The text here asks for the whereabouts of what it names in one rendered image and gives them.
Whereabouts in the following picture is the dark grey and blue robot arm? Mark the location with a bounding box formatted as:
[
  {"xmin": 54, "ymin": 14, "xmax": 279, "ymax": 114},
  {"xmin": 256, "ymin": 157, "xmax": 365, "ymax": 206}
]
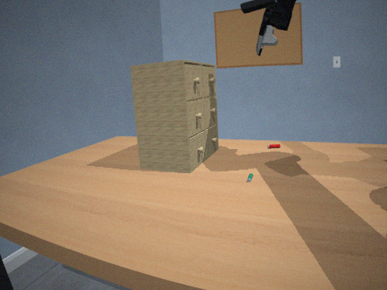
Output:
[{"xmin": 240, "ymin": 0, "xmax": 276, "ymax": 14}]

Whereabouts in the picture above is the tan wooden chest of drawers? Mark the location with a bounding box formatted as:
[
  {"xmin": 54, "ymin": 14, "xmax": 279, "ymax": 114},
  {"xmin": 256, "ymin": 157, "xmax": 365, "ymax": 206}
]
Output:
[{"xmin": 131, "ymin": 60, "xmax": 218, "ymax": 173}]

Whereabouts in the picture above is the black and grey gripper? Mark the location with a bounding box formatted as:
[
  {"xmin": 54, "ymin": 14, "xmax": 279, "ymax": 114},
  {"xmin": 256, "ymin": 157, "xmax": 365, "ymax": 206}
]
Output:
[{"xmin": 256, "ymin": 0, "xmax": 296, "ymax": 56}]

